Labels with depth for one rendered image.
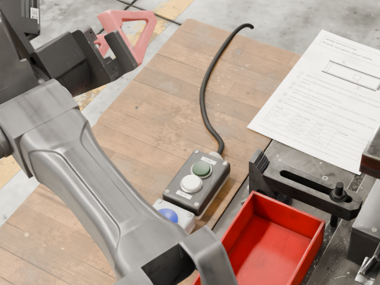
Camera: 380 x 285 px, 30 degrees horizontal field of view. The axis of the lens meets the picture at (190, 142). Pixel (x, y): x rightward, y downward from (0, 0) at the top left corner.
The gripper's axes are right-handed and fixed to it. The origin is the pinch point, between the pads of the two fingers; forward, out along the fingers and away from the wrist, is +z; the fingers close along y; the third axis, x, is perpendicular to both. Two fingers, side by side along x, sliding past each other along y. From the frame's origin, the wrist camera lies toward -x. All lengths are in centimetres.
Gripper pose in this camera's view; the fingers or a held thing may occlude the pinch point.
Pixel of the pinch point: (125, 30)
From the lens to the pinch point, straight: 85.4
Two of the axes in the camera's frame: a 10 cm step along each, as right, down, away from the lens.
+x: 5.0, 8.3, 2.4
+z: 5.9, -5.3, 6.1
